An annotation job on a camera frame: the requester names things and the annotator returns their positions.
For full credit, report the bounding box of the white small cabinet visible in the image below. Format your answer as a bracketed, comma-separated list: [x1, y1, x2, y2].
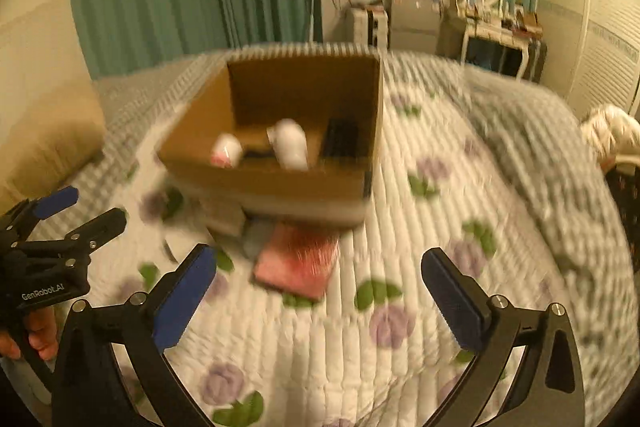
[349, 6, 390, 50]

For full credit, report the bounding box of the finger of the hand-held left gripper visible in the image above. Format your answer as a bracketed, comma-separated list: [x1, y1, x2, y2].
[10, 207, 128, 269]
[0, 186, 81, 238]

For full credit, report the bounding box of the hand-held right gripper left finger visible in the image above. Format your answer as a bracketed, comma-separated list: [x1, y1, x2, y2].
[50, 243, 218, 427]

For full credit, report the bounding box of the white floral quilt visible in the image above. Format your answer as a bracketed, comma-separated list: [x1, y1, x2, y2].
[30, 49, 608, 427]

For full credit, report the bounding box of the grey checked blanket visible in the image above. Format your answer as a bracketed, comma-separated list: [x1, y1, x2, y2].
[455, 66, 638, 427]

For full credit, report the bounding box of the white fluffy cloth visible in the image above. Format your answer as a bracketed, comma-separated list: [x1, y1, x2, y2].
[580, 103, 640, 170]

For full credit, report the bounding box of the small white pink-label bottle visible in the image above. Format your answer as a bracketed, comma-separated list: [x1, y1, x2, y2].
[210, 133, 244, 168]

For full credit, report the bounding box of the grey storage box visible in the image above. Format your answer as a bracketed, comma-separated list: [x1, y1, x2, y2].
[384, 0, 446, 52]

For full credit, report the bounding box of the white wardrobe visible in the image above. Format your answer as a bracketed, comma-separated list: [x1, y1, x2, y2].
[536, 0, 640, 120]

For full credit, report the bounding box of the white plastic bottle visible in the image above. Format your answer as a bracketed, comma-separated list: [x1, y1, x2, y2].
[266, 118, 310, 171]

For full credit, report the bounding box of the beige pillow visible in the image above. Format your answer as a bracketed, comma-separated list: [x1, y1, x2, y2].
[0, 79, 107, 212]

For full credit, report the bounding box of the person's left hand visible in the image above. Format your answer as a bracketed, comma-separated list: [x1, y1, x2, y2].
[0, 307, 60, 362]

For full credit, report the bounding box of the black rectangular case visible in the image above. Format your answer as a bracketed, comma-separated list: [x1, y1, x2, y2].
[320, 118, 360, 159]

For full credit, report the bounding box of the white dressing table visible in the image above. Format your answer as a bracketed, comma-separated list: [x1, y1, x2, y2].
[459, 4, 546, 80]

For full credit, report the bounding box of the dark laundry basket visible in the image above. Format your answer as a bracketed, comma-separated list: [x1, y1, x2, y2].
[604, 154, 640, 253]

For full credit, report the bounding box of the brown cardboard box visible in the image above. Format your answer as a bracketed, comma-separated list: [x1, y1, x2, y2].
[156, 48, 385, 229]

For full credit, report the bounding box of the small white carton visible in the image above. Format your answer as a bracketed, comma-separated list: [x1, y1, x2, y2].
[200, 197, 247, 237]

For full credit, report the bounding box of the red packet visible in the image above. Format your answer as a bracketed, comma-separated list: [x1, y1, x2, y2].
[250, 222, 341, 302]

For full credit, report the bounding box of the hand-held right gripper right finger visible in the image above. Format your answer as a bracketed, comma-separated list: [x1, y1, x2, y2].
[421, 248, 586, 427]

